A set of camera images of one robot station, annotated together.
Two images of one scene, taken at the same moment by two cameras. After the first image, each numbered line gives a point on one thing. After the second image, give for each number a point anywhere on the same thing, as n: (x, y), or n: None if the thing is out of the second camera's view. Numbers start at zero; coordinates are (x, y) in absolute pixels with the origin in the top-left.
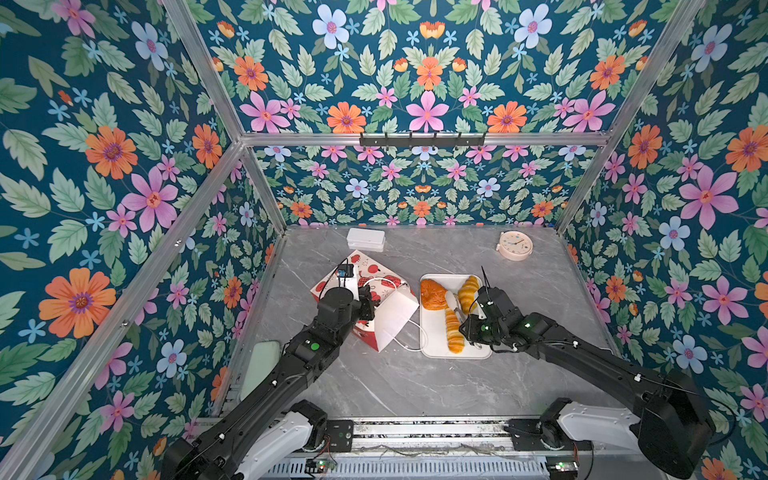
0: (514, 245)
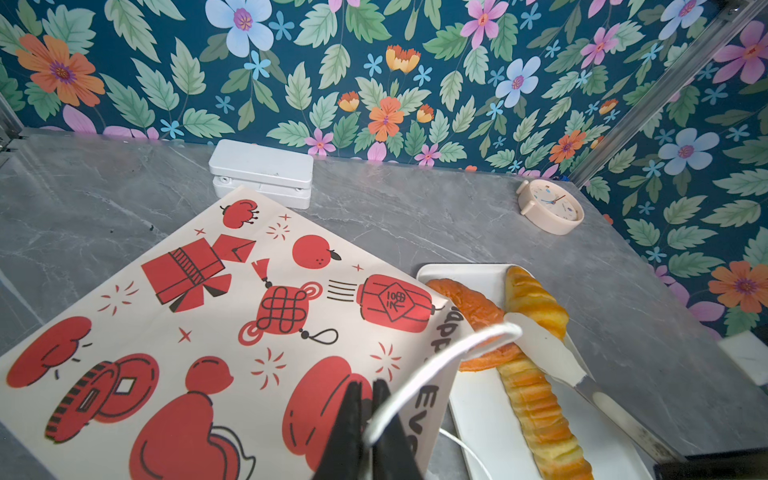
0: (550, 206)
